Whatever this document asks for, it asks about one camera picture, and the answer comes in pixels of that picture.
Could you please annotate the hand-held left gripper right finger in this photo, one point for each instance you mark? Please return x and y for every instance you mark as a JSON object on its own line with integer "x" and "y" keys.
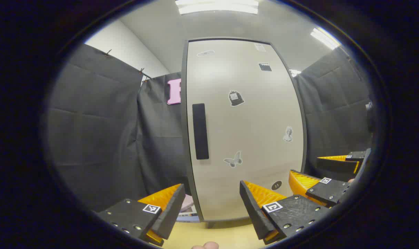
{"x": 252, "y": 211}

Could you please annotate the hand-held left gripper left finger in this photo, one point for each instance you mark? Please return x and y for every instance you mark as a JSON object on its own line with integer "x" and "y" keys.
{"x": 171, "y": 214}

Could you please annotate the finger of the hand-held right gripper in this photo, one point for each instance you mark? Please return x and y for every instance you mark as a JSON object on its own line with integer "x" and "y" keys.
{"x": 335, "y": 165}
{"x": 328, "y": 190}

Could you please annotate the grey cabinet door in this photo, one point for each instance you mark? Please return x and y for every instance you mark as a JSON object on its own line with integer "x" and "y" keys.
{"x": 247, "y": 138}

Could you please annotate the pink and blue tissue pack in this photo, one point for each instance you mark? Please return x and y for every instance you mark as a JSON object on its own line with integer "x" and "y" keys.
{"x": 188, "y": 211}

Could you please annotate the black backdrop cloth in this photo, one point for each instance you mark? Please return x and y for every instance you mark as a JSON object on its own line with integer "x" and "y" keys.
{"x": 99, "y": 138}

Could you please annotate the long ceiling light strip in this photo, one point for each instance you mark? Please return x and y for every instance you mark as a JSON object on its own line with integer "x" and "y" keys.
{"x": 325, "y": 38}

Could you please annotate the large ceiling light panel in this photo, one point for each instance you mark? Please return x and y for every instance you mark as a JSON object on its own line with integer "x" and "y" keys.
{"x": 218, "y": 7}

